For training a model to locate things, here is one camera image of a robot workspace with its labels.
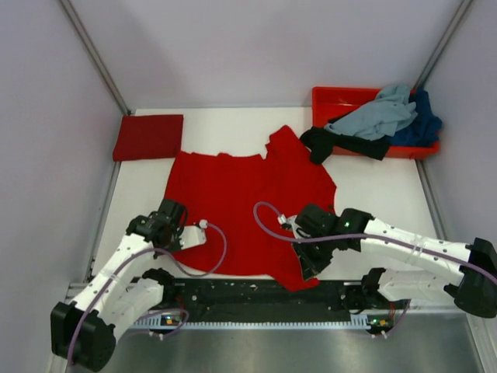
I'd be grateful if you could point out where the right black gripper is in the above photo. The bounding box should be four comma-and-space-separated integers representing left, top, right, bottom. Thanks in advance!
292, 230, 335, 279

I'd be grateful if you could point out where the bright red t-shirt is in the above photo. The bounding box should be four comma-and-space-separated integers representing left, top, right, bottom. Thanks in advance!
165, 126, 336, 291

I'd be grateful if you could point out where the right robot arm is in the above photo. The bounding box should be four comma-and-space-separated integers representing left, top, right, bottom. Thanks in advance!
289, 204, 496, 319

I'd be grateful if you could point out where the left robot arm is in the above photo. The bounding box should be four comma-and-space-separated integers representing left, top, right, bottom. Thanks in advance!
50, 199, 187, 372

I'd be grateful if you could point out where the folded dark red t-shirt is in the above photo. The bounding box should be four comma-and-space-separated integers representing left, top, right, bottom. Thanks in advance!
112, 114, 184, 162

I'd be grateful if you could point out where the black t-shirt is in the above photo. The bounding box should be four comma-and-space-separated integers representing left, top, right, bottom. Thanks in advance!
300, 127, 391, 165

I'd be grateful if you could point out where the light blue t-shirt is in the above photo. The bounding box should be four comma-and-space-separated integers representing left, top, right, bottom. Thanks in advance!
325, 84, 418, 141

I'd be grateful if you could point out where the red plastic bin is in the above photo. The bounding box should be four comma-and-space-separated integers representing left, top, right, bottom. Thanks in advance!
311, 86, 440, 160

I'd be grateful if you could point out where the dark blue t-shirt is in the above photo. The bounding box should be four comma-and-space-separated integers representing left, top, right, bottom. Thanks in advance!
390, 89, 443, 148

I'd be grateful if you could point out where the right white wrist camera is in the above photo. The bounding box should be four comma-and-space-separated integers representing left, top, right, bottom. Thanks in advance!
277, 214, 310, 239

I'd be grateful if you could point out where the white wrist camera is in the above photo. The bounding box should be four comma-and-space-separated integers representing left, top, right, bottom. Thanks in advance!
277, 214, 310, 239
179, 219, 208, 250

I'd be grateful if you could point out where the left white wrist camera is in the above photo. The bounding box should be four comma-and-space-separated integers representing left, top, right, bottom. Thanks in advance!
179, 219, 208, 250

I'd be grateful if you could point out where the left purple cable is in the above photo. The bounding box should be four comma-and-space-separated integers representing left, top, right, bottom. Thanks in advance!
66, 221, 228, 366

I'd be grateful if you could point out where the purple cable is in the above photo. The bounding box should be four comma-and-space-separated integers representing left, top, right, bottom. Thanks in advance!
252, 201, 497, 339
66, 221, 228, 366

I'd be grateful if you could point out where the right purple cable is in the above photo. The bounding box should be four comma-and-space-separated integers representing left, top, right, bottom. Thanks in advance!
252, 201, 497, 339

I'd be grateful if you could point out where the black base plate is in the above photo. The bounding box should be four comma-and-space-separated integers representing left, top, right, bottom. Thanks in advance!
166, 277, 408, 322

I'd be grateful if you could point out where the grey cable duct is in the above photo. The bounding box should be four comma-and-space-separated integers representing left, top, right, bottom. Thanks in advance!
130, 314, 392, 332

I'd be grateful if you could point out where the aluminium frame rail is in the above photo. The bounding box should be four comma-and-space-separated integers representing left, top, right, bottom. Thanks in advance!
415, 159, 486, 312

